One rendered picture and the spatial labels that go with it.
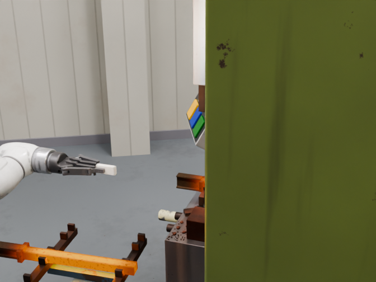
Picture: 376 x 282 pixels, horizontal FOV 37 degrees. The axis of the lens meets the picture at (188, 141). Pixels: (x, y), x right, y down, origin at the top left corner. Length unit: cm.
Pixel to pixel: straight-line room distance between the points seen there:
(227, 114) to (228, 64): 10
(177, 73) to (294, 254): 336
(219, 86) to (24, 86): 350
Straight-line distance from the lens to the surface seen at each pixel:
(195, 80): 152
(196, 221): 162
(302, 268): 126
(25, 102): 457
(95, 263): 145
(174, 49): 443
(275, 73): 108
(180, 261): 168
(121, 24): 407
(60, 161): 195
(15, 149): 200
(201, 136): 214
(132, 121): 428
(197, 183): 178
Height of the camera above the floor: 182
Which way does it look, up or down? 23 degrees down
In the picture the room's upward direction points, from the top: 1 degrees counter-clockwise
